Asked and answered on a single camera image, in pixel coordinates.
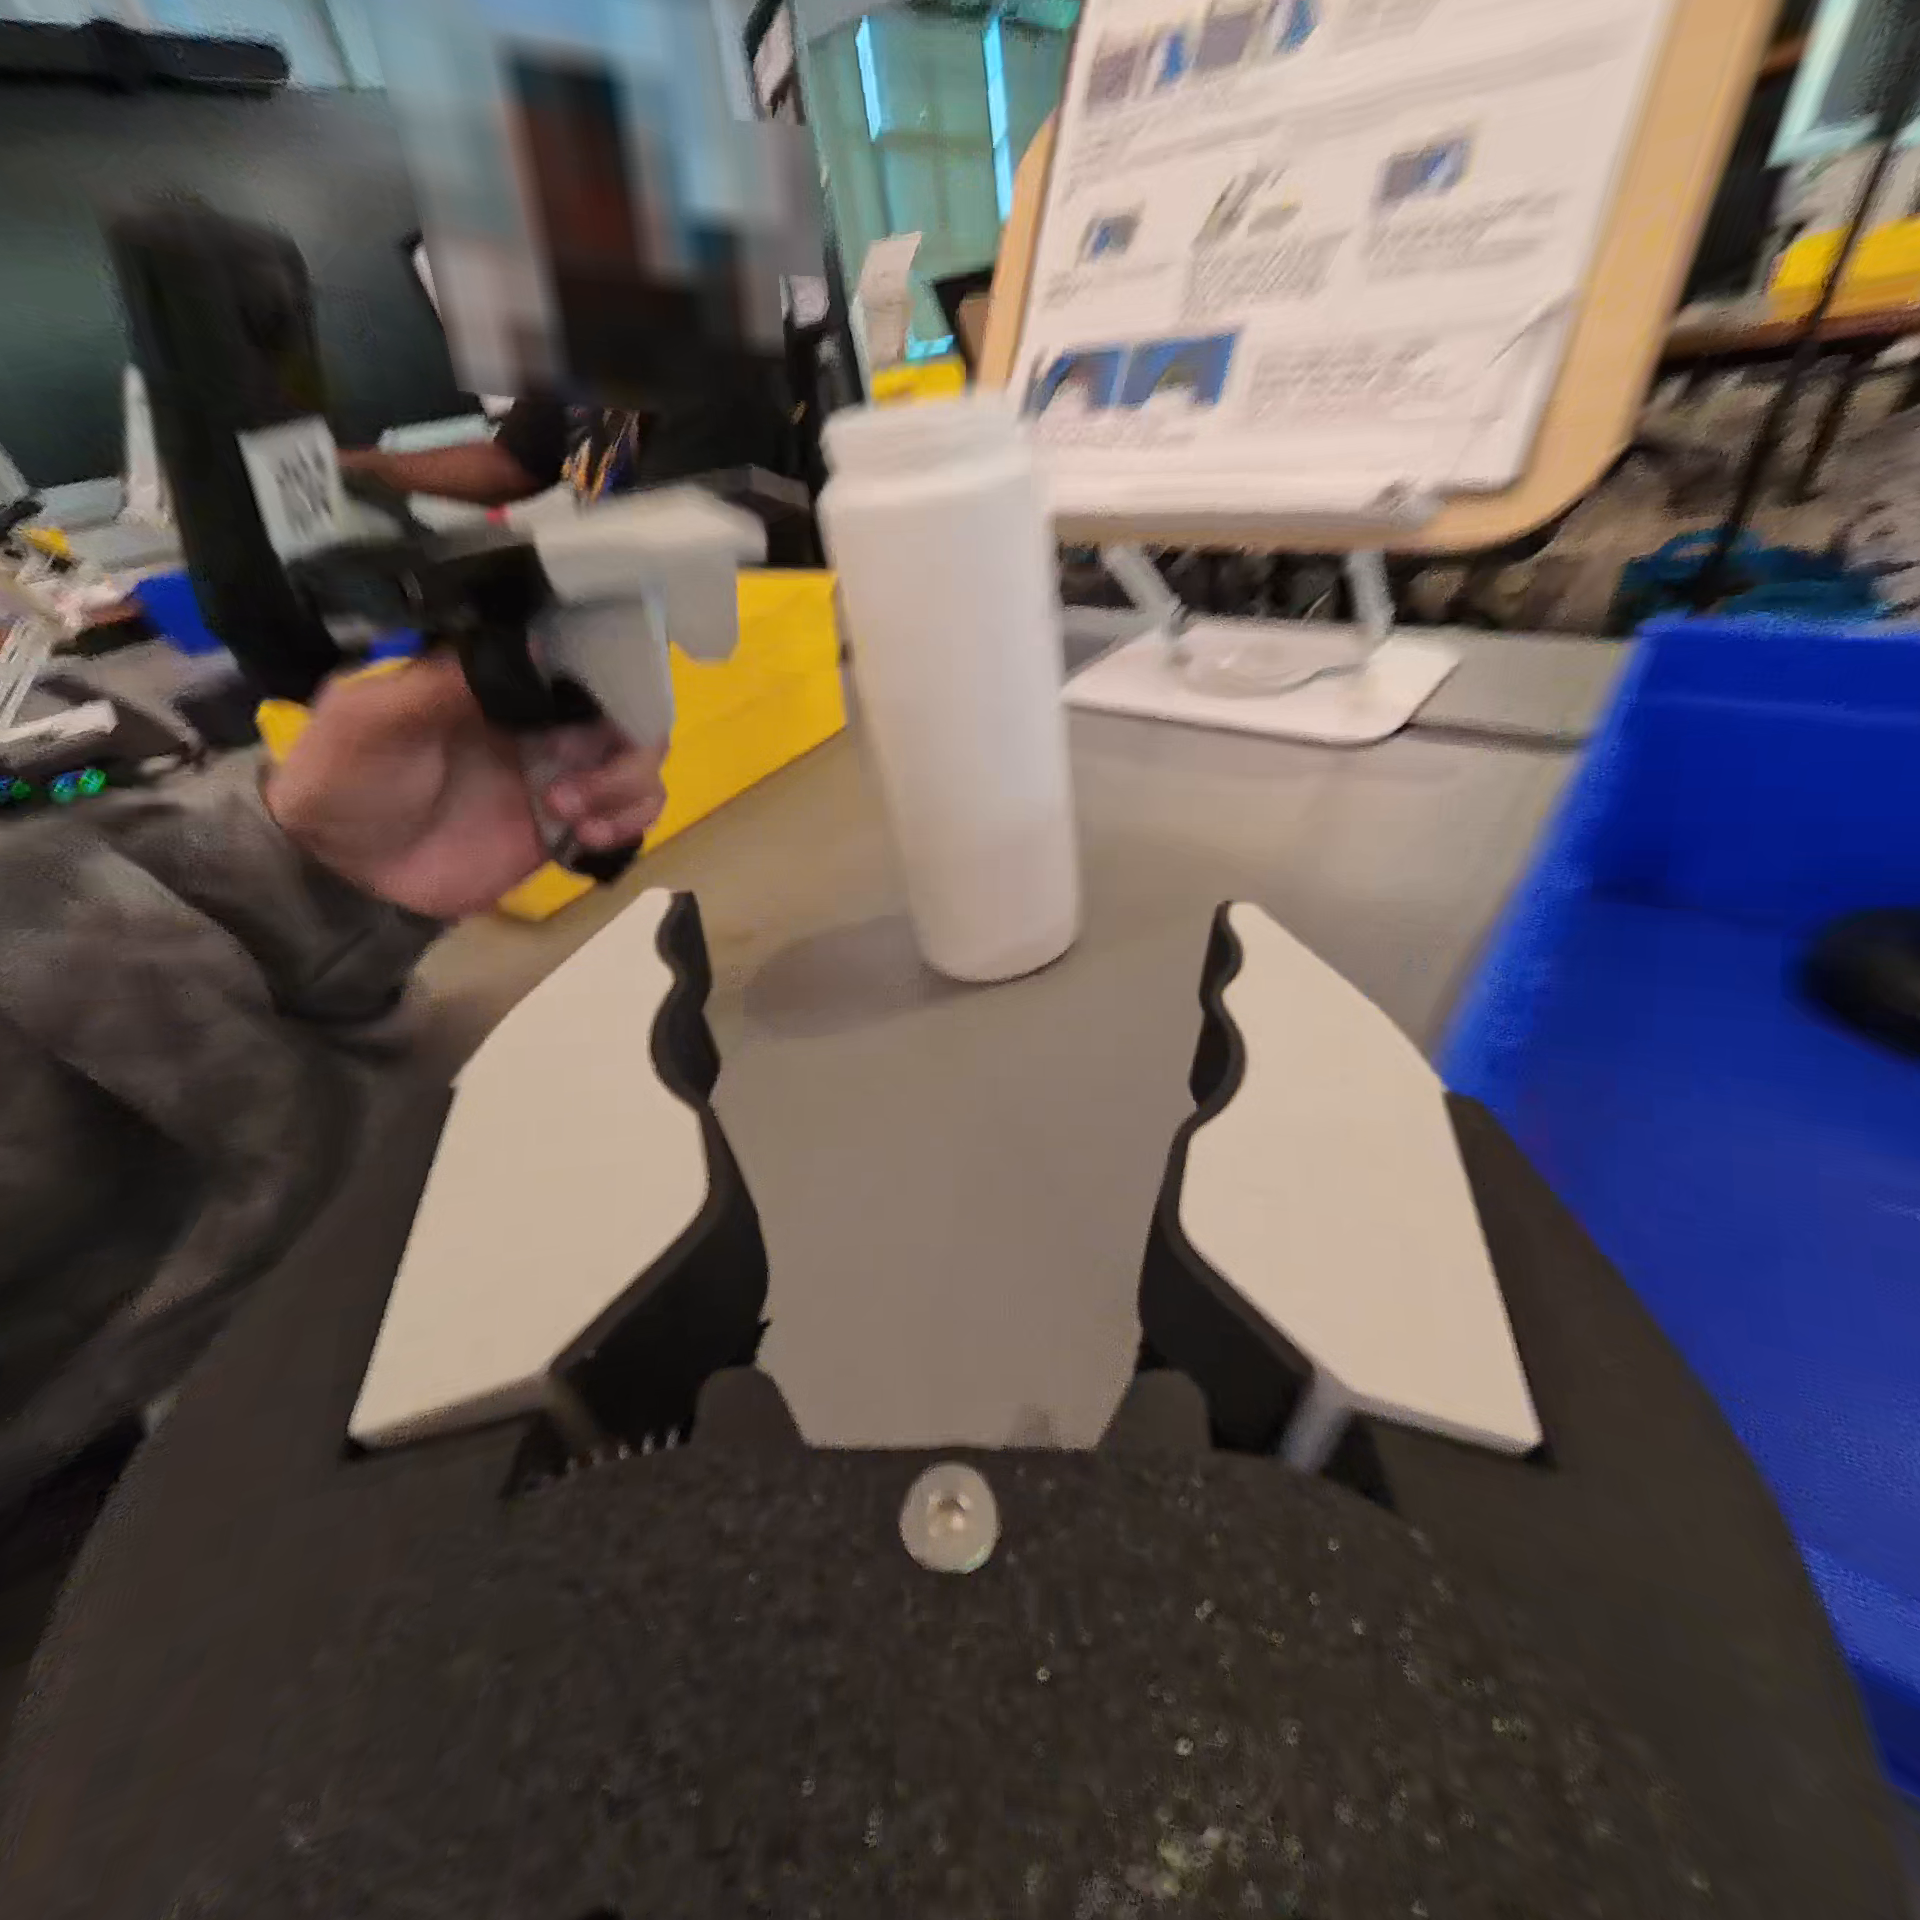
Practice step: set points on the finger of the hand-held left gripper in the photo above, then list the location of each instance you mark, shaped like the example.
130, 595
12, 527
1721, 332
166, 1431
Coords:
646, 541

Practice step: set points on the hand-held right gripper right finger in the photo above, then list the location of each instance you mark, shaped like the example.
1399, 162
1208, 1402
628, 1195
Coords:
1334, 1203

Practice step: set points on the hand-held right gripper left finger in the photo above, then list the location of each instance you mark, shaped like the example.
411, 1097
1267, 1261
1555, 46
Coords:
540, 1203

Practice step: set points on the yellow plastic bin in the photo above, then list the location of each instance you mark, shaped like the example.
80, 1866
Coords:
765, 676
1851, 269

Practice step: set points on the white plastic bottle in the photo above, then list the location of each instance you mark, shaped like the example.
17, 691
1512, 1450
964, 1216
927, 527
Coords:
959, 676

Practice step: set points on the blue plastic bin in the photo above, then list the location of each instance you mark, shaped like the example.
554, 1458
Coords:
174, 613
1725, 1203

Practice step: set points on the black bottle lid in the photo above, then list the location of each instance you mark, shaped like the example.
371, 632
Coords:
1877, 976

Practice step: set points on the person's left hand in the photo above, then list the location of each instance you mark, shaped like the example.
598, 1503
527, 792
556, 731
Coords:
405, 797

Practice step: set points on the black monitor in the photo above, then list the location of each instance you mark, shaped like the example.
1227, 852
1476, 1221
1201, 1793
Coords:
61, 302

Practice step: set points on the stack of yellow bins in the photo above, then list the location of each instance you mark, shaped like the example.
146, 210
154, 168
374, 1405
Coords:
919, 382

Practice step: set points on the white paper sign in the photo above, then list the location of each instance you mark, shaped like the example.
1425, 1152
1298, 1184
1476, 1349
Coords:
886, 302

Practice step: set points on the black battery charger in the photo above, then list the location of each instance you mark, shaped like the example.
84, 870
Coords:
61, 789

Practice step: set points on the blue bag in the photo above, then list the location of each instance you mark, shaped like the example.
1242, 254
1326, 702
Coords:
1740, 585

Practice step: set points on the printed instruction sheet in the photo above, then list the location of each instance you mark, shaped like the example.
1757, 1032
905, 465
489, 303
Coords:
1319, 224

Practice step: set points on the wooden instruction board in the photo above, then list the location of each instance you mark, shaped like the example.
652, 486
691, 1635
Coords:
1647, 302

